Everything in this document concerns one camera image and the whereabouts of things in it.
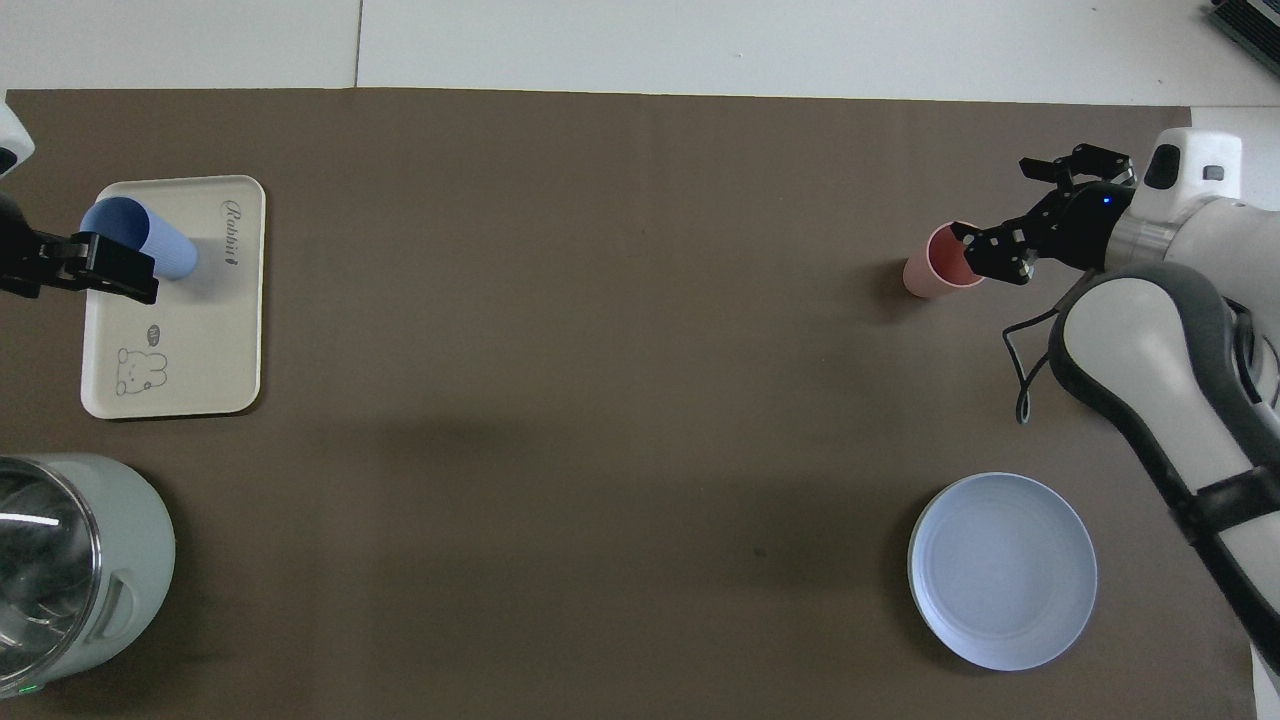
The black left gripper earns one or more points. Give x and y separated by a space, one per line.
18 255

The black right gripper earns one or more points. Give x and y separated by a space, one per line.
1085 225

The blue plastic cup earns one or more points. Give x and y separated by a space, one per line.
165 245

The pink plastic cup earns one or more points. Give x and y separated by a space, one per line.
935 265

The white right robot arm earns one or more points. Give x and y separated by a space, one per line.
1150 350

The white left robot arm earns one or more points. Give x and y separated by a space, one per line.
10 140

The cream rabbit print tray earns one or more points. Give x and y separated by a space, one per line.
190 340

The dark grey ribbed device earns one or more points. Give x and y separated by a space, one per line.
1250 22

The pale blue round plate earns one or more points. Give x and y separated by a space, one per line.
1003 570

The brown table mat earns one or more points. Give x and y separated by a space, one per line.
640 400

